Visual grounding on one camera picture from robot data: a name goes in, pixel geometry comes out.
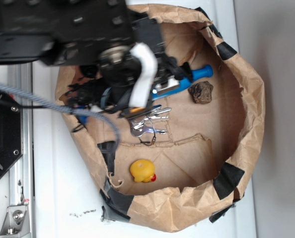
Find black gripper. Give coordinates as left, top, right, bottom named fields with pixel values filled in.
left=68, top=18, right=192, bottom=118

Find silver keys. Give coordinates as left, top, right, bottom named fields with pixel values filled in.
left=129, top=105, right=172, bottom=146

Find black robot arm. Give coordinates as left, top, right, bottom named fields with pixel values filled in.
left=0, top=0, right=193, bottom=115

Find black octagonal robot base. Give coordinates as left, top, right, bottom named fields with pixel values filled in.
left=0, top=91, right=22, bottom=179

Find brown rock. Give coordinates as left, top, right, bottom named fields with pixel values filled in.
left=188, top=81, right=214, bottom=104

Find yellow rubber duck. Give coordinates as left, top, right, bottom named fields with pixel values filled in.
left=130, top=159, right=156, bottom=182

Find blue plastic bottle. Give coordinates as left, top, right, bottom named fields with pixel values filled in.
left=152, top=64, right=214, bottom=101

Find brown paper bag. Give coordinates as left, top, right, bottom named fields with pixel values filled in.
left=55, top=4, right=266, bottom=233

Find white flat ribbon cable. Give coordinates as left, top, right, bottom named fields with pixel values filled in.
left=129, top=42, right=158, bottom=108

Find aluminium extrusion rail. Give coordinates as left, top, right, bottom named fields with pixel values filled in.
left=0, top=63, right=36, bottom=238

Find metal corner bracket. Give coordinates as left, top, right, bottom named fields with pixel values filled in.
left=0, top=205, right=30, bottom=238

